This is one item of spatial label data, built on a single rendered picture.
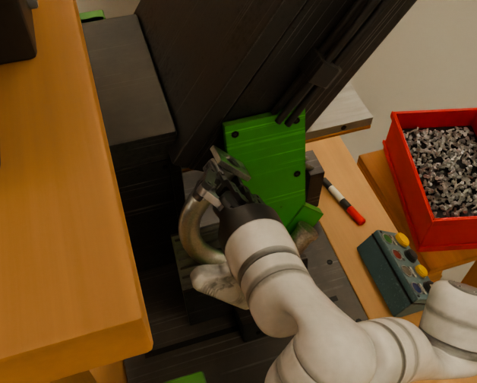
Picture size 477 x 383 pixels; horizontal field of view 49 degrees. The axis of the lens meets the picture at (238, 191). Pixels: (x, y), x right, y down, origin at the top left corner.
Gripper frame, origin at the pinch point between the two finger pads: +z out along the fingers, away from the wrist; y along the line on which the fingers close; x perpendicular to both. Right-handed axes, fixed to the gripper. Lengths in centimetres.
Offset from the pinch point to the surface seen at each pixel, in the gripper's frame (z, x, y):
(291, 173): 2.9, -4.7, -10.5
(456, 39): 183, -75, -179
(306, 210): 2.7, -1.2, -17.4
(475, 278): 16, -4, -87
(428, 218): 11, -10, -51
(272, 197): 2.9, 0.0, -11.0
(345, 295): 1.8, 8.3, -37.9
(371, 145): 126, -5, -134
